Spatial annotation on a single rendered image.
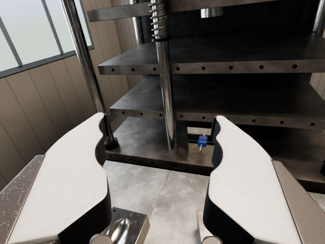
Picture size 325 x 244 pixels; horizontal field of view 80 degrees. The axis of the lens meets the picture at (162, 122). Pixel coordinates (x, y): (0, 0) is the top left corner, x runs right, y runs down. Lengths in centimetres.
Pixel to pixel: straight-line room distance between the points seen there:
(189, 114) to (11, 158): 194
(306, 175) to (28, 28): 249
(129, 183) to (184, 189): 27
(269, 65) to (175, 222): 71
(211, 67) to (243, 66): 13
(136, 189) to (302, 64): 86
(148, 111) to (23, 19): 173
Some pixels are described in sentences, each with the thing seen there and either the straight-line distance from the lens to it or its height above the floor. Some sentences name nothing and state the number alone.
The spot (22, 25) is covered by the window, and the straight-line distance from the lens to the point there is 245.
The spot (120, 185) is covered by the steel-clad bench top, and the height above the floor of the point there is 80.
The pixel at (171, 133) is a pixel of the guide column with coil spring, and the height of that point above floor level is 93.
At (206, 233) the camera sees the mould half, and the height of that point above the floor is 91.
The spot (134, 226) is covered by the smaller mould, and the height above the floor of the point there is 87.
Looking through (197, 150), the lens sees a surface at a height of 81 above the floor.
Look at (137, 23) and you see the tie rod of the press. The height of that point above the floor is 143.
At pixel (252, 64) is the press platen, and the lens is 90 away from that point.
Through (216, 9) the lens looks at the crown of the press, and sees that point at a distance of 113.
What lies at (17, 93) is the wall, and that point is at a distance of 240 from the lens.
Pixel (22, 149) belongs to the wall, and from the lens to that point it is 251.
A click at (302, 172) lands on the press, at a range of 114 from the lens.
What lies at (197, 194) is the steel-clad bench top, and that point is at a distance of 92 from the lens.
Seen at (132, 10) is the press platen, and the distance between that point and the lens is 99.
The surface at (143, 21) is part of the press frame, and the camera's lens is 175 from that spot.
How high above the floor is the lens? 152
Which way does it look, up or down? 30 degrees down
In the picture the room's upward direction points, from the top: 7 degrees counter-clockwise
